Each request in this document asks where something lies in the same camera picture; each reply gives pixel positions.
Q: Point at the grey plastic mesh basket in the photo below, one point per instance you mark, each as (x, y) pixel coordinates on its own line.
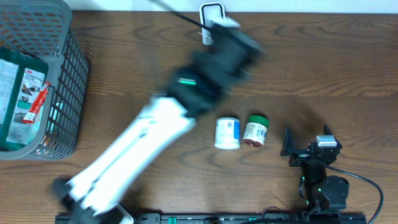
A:
(42, 29)

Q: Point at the red white tube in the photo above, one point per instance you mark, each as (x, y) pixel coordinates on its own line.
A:
(37, 102)

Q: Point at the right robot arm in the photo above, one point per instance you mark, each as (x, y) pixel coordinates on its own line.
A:
(323, 193)

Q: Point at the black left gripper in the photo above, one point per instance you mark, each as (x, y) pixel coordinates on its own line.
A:
(241, 73)

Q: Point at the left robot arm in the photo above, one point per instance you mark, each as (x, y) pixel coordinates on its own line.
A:
(94, 195)

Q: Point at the white blue round container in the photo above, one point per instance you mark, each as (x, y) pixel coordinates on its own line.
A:
(227, 133)

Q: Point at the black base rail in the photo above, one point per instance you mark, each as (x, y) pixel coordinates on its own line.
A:
(155, 218)

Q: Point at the green lid jar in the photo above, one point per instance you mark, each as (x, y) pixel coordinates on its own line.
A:
(255, 131)

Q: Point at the green 3M product package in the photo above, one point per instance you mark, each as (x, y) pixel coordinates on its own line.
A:
(22, 80)

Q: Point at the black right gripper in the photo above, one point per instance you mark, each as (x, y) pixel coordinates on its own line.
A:
(288, 147)

